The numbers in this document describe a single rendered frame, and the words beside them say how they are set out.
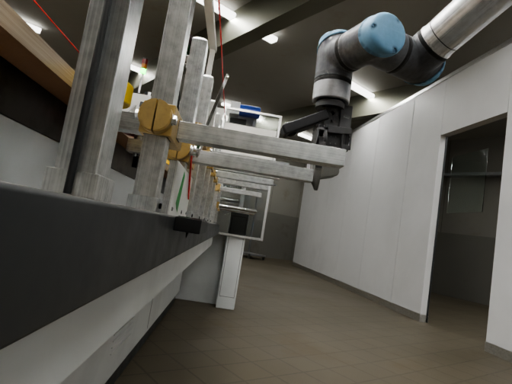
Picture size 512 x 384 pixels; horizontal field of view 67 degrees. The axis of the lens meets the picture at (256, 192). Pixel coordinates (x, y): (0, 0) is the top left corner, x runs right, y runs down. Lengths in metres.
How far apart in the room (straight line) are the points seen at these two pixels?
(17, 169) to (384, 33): 0.72
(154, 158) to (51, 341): 0.31
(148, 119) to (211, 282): 3.03
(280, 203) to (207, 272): 8.03
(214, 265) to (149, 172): 2.96
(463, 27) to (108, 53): 0.73
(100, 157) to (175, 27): 0.36
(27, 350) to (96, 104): 0.20
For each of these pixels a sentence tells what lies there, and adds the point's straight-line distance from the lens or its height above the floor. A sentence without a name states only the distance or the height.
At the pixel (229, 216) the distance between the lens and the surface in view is 3.38.
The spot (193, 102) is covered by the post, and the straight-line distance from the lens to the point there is 0.89.
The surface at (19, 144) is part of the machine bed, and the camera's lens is 0.69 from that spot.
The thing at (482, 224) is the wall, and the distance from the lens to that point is 8.97.
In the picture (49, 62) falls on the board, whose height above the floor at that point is 0.88.
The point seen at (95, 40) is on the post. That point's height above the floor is 0.84.
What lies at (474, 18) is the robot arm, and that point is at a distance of 0.94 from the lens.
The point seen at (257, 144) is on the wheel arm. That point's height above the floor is 0.84.
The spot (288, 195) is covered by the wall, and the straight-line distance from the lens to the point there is 11.62.
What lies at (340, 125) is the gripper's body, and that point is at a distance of 0.95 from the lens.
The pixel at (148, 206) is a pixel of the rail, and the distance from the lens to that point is 0.60.
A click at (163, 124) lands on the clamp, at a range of 0.59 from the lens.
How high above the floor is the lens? 0.70
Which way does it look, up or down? 6 degrees up
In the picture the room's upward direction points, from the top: 9 degrees clockwise
